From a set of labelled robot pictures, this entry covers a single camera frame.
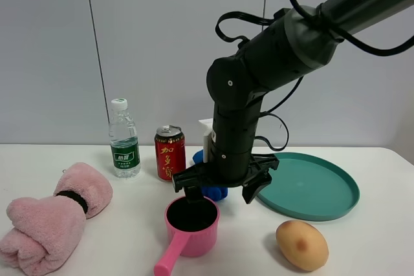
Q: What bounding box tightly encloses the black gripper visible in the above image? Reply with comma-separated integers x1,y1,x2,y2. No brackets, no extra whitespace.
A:
173,151,279,204

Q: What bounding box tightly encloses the pink toy saucepan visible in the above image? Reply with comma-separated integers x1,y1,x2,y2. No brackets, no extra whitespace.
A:
153,196,220,275

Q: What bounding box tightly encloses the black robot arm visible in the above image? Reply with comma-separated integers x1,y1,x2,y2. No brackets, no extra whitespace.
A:
172,0,413,203

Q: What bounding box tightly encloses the rolled blue towel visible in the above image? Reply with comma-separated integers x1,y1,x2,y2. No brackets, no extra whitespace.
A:
192,150,228,202

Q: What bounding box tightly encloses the red drink can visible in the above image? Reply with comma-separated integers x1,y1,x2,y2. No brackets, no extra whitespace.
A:
155,125,186,182

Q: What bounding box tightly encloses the teal round tray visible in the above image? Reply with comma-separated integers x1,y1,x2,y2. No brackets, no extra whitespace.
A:
257,152,360,222

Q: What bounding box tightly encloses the toy potato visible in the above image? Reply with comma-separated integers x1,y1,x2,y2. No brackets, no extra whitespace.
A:
276,220,329,271

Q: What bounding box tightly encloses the clear water bottle green label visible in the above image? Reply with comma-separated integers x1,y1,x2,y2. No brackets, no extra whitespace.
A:
109,98,140,179

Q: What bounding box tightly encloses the rolled pink fleece towel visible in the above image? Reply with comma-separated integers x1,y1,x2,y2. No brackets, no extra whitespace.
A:
1,162,113,275

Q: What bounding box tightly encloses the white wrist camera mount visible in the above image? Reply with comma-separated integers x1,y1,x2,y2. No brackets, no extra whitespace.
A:
199,118,213,163

